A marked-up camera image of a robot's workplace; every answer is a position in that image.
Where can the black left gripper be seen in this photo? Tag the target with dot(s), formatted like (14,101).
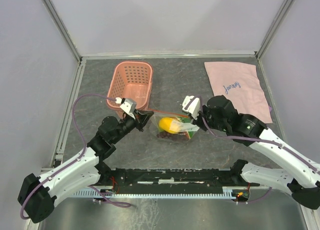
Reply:
(141,119)

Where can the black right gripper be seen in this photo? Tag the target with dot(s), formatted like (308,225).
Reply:
(205,107)

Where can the yellow toy mango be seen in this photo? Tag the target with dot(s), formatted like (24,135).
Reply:
(170,125)

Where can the clear zip top bag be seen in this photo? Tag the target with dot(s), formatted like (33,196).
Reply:
(158,115)

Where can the pink plastic basket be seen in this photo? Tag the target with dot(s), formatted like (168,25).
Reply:
(132,79)

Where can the toy peach slice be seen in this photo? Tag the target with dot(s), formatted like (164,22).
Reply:
(188,129)

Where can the dark red toy grapes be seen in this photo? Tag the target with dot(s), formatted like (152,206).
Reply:
(179,137)

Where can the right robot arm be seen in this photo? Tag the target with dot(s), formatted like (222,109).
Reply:
(297,175)

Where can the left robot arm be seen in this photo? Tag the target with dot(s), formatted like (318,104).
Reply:
(39,195)

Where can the pink cloth with writing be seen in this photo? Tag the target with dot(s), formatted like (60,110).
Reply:
(239,83)

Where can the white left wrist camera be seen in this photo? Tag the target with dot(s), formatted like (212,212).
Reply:
(126,104)

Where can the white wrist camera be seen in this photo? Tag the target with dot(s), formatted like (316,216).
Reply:
(192,105)
(126,104)

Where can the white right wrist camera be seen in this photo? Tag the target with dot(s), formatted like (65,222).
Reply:
(192,105)

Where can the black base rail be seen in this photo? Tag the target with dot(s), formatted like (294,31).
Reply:
(174,180)

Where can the light blue cable duct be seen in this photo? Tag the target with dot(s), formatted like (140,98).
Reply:
(225,194)

